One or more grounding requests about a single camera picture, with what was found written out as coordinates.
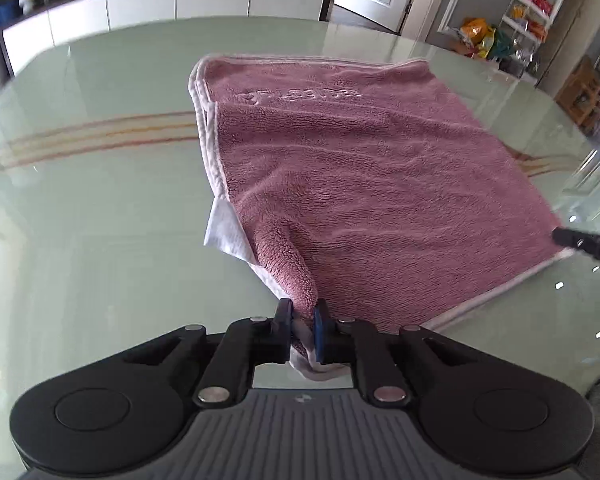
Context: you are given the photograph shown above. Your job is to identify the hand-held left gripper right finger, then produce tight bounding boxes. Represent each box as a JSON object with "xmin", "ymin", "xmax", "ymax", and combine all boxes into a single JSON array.
[{"xmin": 312, "ymin": 300, "xmax": 483, "ymax": 406}]

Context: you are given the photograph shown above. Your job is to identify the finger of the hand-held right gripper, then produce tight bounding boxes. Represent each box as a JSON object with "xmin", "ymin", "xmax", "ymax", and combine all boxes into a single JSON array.
[{"xmin": 552, "ymin": 227, "xmax": 600, "ymax": 267}]

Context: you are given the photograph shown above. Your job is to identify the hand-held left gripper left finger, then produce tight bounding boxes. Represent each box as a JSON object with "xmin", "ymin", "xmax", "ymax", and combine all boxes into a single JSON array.
[{"xmin": 122, "ymin": 299, "xmax": 295, "ymax": 406}]

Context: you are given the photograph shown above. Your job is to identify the pink towel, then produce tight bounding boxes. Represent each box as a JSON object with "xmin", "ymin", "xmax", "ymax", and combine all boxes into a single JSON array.
[{"xmin": 187, "ymin": 54, "xmax": 576, "ymax": 380}]

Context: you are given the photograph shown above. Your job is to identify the stacked wooden chairs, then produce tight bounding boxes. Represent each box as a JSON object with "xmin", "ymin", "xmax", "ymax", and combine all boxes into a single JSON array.
[{"xmin": 555, "ymin": 55, "xmax": 600, "ymax": 134}]

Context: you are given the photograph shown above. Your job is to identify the green bag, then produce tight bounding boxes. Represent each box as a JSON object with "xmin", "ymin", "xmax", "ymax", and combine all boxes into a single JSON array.
[{"xmin": 490, "ymin": 27, "xmax": 514, "ymax": 59}]

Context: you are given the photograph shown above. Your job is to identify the metal shelf rack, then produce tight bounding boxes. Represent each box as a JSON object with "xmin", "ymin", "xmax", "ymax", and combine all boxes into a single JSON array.
[{"xmin": 497, "ymin": 0, "xmax": 554, "ymax": 79}]

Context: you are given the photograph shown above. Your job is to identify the yellow snack bag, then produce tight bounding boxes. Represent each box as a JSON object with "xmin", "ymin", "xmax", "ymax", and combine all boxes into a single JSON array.
[{"xmin": 460, "ymin": 17, "xmax": 496, "ymax": 58}]

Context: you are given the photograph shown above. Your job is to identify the white sideboard cabinet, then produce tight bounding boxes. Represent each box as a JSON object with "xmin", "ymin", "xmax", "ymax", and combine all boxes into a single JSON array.
[{"xmin": 0, "ymin": 0, "xmax": 337, "ymax": 78}]

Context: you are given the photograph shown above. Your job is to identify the blue pot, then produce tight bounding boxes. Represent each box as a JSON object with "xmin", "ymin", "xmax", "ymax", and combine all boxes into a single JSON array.
[{"xmin": 0, "ymin": 0, "xmax": 21, "ymax": 29}]

